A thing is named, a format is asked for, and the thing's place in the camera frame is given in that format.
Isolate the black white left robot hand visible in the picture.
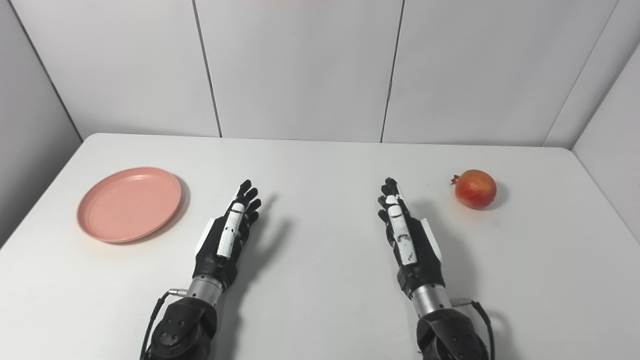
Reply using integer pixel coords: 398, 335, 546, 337
192, 179, 263, 291

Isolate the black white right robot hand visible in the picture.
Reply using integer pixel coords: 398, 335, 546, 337
377, 177, 447, 299

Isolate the red pomegranate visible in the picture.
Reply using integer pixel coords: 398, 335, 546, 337
450, 169, 498, 211

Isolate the pink round plate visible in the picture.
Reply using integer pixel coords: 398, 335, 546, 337
76, 167, 183, 244

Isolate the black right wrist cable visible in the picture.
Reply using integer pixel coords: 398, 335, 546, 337
450, 297, 496, 360

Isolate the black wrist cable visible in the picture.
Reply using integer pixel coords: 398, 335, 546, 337
138, 288, 189, 360
450, 297, 496, 360

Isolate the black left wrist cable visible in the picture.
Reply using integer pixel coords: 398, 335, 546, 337
138, 288, 189, 360

